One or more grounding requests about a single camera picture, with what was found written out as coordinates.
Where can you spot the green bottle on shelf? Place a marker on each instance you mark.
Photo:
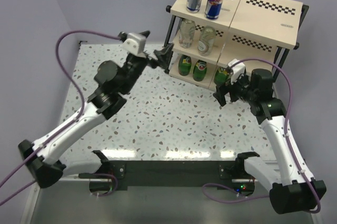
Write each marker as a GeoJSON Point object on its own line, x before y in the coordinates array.
{"type": "Point", "coordinates": [184, 65]}

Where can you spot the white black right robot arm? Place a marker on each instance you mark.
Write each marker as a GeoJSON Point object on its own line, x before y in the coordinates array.
{"type": "Point", "coordinates": [293, 188]}

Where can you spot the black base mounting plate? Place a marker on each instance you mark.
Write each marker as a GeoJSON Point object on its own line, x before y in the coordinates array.
{"type": "Point", "coordinates": [124, 174]}

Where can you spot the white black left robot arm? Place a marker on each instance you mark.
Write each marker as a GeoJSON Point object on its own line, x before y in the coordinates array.
{"type": "Point", "coordinates": [43, 156]}

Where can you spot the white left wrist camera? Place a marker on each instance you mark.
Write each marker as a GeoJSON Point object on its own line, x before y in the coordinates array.
{"type": "Point", "coordinates": [135, 44]}

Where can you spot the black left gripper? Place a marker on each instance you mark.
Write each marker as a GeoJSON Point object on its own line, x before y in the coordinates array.
{"type": "Point", "coordinates": [163, 54]}

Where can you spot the beige three-tier shelf unit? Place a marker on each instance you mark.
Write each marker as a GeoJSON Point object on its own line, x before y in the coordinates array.
{"type": "Point", "coordinates": [265, 29]}

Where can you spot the green Perrier bottle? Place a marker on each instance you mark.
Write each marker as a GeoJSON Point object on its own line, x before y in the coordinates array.
{"type": "Point", "coordinates": [221, 75]}
{"type": "Point", "coordinates": [199, 70]}

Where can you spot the clear bottle green cap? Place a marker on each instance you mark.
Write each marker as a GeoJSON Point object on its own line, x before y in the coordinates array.
{"type": "Point", "coordinates": [186, 33]}
{"type": "Point", "coordinates": [206, 41]}

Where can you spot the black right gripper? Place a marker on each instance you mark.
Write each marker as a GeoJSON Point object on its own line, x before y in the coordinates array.
{"type": "Point", "coordinates": [227, 87]}

